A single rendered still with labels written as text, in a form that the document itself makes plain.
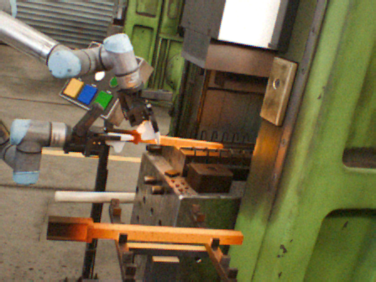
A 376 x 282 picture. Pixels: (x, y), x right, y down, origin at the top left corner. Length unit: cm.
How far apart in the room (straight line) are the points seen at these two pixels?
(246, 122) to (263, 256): 66
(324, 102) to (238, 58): 40
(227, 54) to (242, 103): 42
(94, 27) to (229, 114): 771
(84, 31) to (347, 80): 839
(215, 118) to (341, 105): 71
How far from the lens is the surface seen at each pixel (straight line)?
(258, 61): 153
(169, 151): 163
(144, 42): 639
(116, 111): 188
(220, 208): 147
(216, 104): 180
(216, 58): 146
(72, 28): 939
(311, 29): 127
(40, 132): 142
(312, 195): 127
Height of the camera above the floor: 146
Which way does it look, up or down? 17 degrees down
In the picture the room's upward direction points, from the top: 12 degrees clockwise
